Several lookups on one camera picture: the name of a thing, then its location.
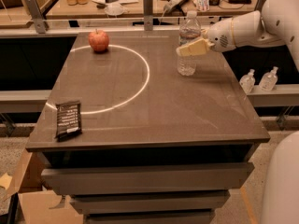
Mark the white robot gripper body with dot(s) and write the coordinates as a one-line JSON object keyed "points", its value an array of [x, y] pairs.
{"points": [[219, 38]]}

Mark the small clear bottle left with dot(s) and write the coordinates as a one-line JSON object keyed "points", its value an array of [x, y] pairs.
{"points": [[247, 81]]}

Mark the small clear bottle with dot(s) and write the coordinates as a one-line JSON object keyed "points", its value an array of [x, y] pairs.
{"points": [[269, 80], [247, 81]]}

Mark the small clear bottle right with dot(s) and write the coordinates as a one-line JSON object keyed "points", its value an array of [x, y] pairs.
{"points": [[269, 80]]}

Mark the patterned small box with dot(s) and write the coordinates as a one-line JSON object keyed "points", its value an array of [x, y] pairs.
{"points": [[201, 5]]}

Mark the white power strip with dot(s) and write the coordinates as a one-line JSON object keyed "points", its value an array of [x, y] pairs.
{"points": [[173, 4]]}

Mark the white bowl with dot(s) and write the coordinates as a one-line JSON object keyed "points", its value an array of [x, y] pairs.
{"points": [[114, 10]]}

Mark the red apple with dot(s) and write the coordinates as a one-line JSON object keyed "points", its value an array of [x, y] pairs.
{"points": [[98, 40]]}

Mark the wooden background desk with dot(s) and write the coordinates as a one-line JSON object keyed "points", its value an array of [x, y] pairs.
{"points": [[149, 3]]}

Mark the grey drawer cabinet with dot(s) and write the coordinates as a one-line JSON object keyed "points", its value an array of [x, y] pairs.
{"points": [[155, 147]]}

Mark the cardboard box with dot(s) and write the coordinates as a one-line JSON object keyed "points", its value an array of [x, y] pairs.
{"points": [[39, 204]]}

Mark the metal rail with brackets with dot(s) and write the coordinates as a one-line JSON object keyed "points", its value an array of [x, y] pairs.
{"points": [[16, 22]]}

